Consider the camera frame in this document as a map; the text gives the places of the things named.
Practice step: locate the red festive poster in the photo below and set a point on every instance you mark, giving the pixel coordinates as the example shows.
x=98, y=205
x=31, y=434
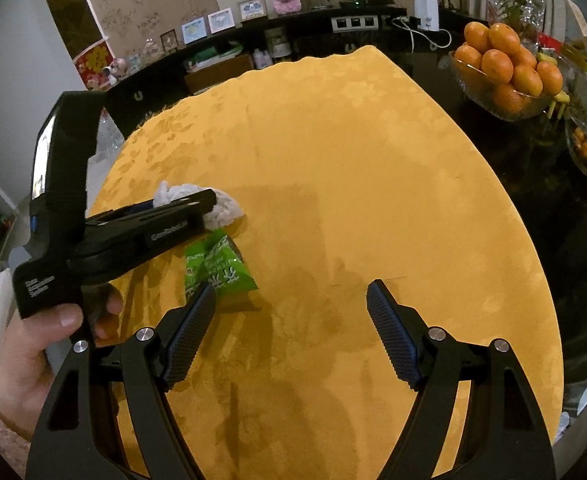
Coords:
x=93, y=62

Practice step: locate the white upright network box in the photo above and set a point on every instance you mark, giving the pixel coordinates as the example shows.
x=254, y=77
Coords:
x=426, y=10

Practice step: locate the green snack wrapper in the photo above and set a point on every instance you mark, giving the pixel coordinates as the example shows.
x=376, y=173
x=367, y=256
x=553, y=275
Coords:
x=218, y=265

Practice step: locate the small dark photo frame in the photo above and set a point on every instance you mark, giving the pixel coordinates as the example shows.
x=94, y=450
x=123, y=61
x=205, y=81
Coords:
x=168, y=41

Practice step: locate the white photo frame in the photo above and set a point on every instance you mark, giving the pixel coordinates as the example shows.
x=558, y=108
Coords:
x=194, y=30
x=221, y=21
x=252, y=8

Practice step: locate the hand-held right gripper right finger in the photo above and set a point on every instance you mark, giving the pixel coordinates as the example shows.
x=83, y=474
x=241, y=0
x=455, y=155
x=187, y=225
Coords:
x=393, y=335

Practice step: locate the large glass fruit bowl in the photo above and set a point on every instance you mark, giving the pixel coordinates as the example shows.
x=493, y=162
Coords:
x=473, y=92

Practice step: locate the white tissue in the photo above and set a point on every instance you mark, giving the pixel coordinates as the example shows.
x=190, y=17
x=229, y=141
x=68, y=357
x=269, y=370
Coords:
x=223, y=212

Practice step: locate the blue small figurine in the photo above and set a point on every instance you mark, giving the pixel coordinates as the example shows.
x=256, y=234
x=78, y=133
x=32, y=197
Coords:
x=134, y=62

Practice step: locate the large clear water bottle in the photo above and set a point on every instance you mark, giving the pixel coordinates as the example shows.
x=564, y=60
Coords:
x=108, y=135

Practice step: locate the white jar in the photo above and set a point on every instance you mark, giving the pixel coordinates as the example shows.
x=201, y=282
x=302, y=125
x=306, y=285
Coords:
x=276, y=42

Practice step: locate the person's left hand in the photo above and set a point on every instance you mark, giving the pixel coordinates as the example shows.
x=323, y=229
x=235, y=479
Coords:
x=23, y=360

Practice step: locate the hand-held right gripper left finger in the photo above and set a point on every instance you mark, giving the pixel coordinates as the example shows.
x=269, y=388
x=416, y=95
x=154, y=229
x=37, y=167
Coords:
x=188, y=340

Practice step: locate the small snow globe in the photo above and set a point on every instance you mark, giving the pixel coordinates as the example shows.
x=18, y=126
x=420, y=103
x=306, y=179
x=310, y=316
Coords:
x=149, y=49

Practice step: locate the yellow tablecloth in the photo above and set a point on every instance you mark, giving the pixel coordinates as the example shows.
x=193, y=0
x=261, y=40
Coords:
x=348, y=185

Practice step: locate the cream paper box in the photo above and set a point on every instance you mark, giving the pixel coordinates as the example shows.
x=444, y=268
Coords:
x=583, y=30

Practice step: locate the green box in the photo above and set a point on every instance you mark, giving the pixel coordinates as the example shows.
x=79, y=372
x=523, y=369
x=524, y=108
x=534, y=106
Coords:
x=213, y=55

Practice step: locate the black television cabinet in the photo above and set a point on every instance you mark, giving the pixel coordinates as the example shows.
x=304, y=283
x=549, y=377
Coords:
x=138, y=90

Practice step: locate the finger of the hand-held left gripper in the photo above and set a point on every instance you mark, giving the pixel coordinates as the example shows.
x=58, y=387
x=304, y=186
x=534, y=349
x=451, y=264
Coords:
x=163, y=232
x=133, y=207

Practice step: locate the white security camera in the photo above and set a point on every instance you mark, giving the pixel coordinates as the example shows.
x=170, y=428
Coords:
x=107, y=72

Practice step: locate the pink small figurine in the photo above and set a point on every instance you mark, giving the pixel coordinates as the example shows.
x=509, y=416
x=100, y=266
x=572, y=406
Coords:
x=119, y=66

